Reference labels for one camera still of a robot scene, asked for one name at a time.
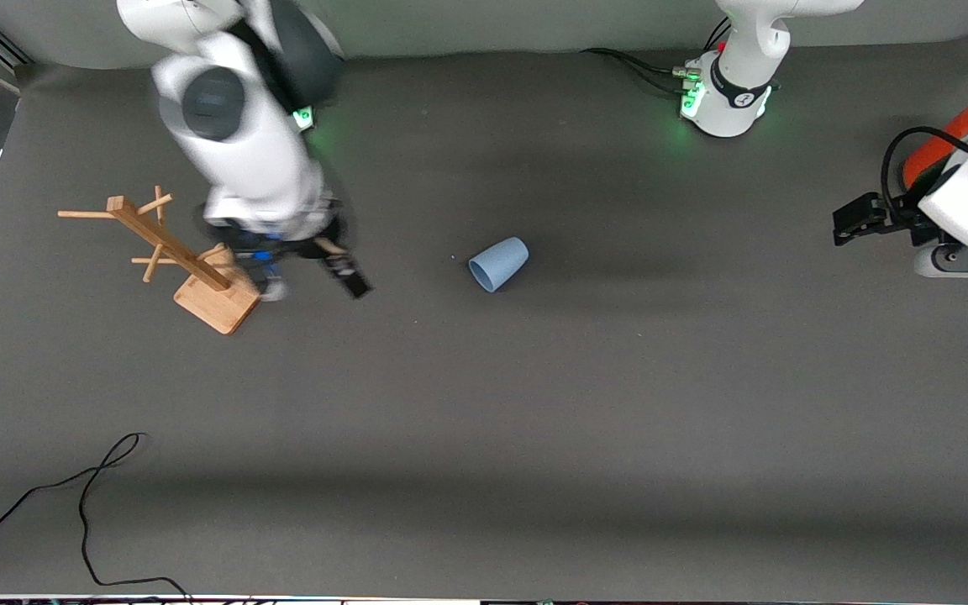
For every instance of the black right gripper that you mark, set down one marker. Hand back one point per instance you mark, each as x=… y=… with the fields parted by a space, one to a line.
x=322 y=246

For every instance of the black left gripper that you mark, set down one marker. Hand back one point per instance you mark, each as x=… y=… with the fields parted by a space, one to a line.
x=901 y=220

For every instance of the light blue plastic cup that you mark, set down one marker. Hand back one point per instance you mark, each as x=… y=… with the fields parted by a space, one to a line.
x=501 y=262

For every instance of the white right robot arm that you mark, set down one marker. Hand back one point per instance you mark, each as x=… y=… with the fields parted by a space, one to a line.
x=240 y=151

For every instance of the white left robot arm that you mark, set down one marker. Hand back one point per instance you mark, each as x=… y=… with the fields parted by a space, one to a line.
x=732 y=109

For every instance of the orange cylinder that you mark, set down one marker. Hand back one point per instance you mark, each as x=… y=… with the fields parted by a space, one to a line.
x=933 y=155

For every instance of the wooden mug tree stand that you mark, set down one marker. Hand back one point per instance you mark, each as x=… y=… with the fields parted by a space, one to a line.
x=215 y=307

